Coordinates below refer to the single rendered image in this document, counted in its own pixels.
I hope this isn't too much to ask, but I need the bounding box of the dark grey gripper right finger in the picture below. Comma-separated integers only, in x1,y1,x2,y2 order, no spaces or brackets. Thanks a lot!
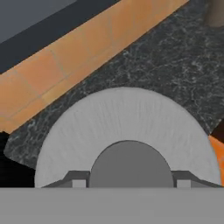
171,170,224,189

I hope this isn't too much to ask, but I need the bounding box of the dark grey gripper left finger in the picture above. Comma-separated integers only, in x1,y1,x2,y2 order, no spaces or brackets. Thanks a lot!
41,170,91,189

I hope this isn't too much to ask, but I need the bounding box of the grey round blender lid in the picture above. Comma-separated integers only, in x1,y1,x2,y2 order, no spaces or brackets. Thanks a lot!
34,87,221,189

